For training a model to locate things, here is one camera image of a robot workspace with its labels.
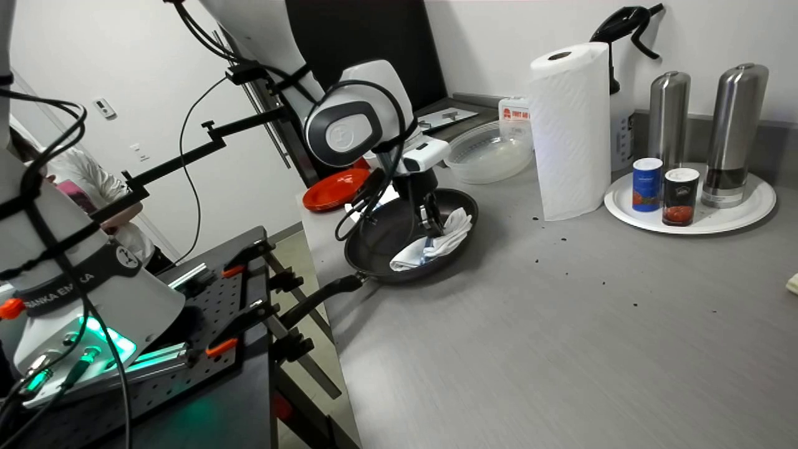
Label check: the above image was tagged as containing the spray bottle with black trigger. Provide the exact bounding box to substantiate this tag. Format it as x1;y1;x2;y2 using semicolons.
589;2;666;173

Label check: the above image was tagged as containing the short steel grinder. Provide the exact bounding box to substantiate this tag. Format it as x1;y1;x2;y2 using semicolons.
647;70;692;173

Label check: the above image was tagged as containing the dark spice can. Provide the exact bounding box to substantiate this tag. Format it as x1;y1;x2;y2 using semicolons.
661;167;701;227

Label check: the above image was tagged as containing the clear plastic bowl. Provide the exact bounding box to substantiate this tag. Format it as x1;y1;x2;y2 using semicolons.
443;120;536;186

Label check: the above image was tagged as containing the tall steel grinder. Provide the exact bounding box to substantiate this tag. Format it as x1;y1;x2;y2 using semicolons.
701;62;770;209

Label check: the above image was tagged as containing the person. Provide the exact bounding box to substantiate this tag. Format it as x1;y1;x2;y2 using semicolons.
9;127;175;275

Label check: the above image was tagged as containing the black jointed stand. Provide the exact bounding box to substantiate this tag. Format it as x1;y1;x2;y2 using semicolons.
89;105;295;224

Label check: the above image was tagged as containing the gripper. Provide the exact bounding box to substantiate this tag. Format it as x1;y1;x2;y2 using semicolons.
408;168;446;238

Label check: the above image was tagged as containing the red plate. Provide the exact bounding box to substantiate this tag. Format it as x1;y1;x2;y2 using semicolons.
302;166;372;213

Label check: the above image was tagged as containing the black frying pan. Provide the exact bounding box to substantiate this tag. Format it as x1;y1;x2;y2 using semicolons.
277;188;480;332

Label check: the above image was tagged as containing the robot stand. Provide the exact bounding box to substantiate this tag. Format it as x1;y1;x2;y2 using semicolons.
0;226;342;449

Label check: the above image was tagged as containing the grey tray with paper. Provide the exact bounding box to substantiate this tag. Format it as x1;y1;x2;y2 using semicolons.
415;105;482;137

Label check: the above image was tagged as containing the blue spice can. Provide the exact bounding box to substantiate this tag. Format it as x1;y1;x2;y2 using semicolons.
632;157;664;213

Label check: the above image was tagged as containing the white dish cloth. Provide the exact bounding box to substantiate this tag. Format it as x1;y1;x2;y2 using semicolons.
390;207;474;273

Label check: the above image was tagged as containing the white plate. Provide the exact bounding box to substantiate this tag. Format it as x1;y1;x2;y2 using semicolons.
603;163;777;236

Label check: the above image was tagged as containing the paper towel roll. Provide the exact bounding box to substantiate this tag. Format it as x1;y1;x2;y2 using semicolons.
529;42;613;223

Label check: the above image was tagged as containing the white first aid box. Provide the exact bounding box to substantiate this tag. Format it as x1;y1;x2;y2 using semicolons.
497;96;532;126

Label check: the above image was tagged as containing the black refrigerator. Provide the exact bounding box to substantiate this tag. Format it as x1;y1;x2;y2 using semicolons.
212;0;448;188

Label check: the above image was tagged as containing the black clamp with orange handle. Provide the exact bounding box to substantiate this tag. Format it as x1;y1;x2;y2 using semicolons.
221;239;305;295
186;298;316;376

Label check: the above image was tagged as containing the black cable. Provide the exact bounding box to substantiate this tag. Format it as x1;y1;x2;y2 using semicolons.
168;75;230;270

